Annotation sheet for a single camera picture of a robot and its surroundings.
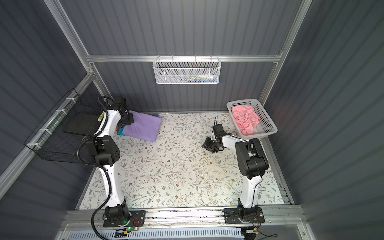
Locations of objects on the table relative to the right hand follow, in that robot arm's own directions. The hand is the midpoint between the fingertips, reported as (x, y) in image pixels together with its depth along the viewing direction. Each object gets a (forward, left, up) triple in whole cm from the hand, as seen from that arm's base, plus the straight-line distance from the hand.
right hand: (205, 147), depth 99 cm
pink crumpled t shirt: (+23, -31, +4) cm, 39 cm away
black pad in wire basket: (-4, +65, +30) cm, 71 cm away
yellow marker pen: (+2, +58, +28) cm, 64 cm away
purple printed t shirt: (+11, +41, +9) cm, 43 cm away
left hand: (+13, +53, +12) cm, 56 cm away
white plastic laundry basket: (+15, -43, +3) cm, 46 cm away
